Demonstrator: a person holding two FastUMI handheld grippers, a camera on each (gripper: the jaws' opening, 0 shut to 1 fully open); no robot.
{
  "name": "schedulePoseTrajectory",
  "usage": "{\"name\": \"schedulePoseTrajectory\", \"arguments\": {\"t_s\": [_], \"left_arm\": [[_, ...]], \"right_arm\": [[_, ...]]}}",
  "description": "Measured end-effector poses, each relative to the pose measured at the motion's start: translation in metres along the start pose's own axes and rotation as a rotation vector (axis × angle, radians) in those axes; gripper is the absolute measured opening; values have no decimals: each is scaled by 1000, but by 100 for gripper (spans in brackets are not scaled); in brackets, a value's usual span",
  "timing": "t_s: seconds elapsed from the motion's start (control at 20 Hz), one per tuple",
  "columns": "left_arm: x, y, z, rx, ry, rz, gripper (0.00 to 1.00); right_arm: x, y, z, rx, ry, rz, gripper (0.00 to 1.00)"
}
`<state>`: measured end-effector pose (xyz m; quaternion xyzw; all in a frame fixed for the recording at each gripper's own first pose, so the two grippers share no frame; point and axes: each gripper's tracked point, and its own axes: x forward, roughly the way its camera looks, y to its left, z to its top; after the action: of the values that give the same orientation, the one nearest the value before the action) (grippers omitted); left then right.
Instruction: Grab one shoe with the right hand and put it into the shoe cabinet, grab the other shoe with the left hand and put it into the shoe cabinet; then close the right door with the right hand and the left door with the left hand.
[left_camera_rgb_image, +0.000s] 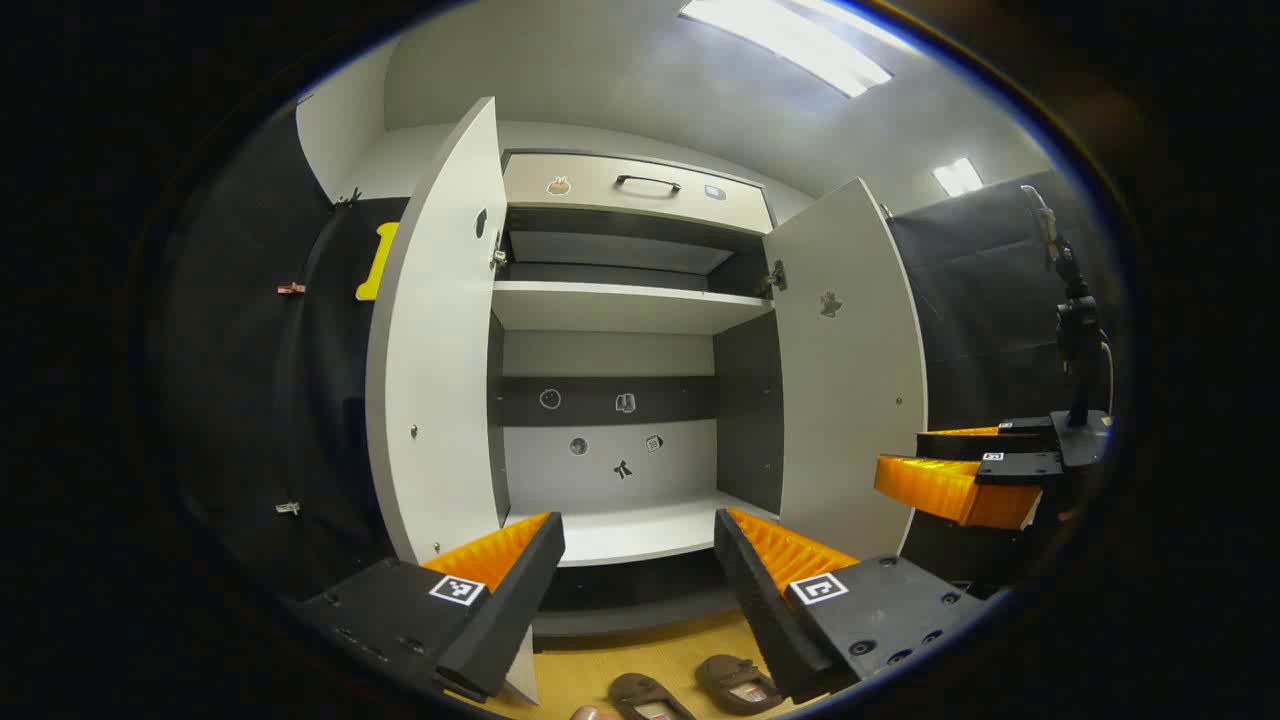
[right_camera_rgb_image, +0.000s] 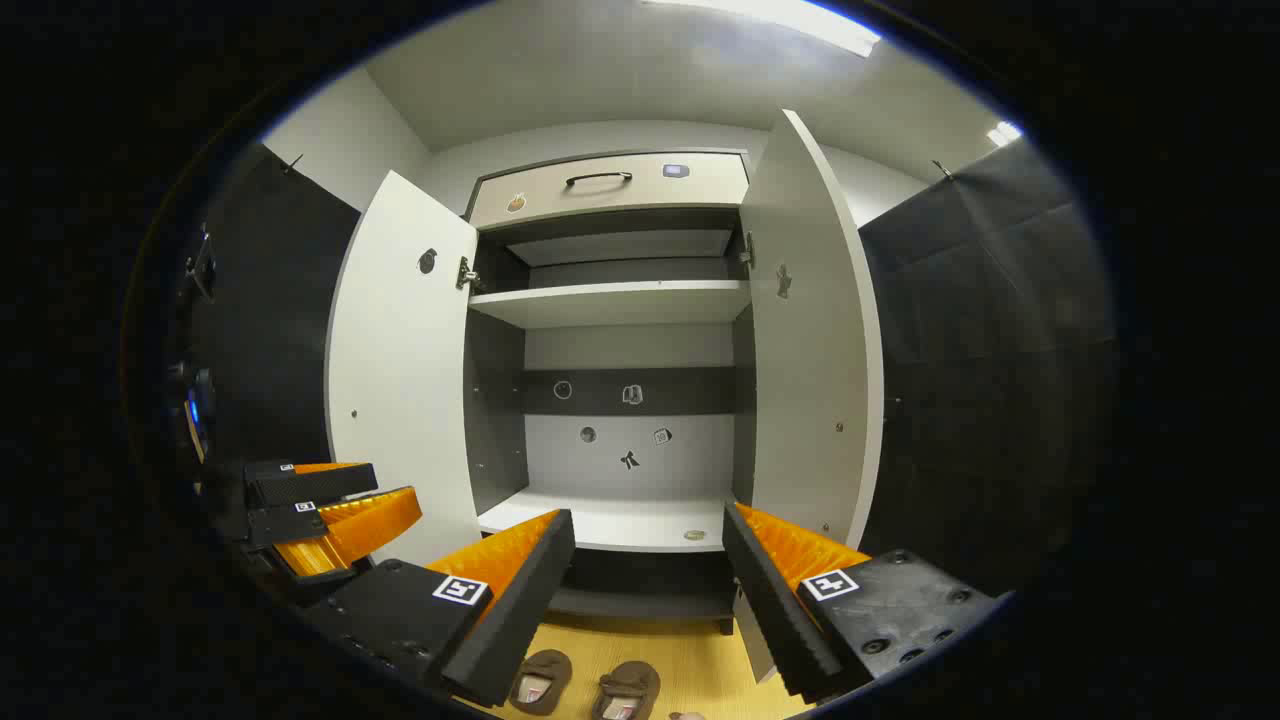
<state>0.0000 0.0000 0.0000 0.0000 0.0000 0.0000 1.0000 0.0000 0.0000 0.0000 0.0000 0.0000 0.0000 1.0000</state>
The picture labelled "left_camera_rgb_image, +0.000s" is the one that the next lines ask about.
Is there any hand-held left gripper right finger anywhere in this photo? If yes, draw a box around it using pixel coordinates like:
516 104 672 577
714 508 986 704

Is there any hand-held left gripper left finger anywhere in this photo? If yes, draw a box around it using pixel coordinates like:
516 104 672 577
300 512 566 701

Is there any brown shoe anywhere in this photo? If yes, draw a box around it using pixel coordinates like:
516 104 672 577
608 673 698 720
695 655 786 716

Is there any white shoe cabinet door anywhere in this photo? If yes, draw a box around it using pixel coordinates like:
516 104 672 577
762 178 929 561
365 97 511 566

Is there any beige cabinet drawer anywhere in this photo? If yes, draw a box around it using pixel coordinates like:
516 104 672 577
502 152 776 236

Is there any small ceiling light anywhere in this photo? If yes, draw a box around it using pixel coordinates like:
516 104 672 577
932 157 985 198

